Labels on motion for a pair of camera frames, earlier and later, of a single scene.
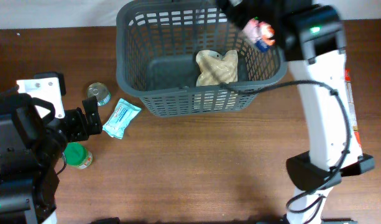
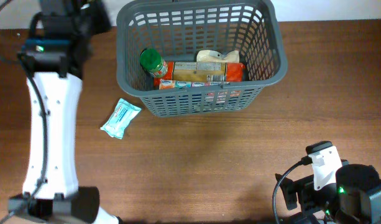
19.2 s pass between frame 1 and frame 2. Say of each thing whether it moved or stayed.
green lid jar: moved
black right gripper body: moved
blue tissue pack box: moved
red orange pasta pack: moved
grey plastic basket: stayed
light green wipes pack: stayed
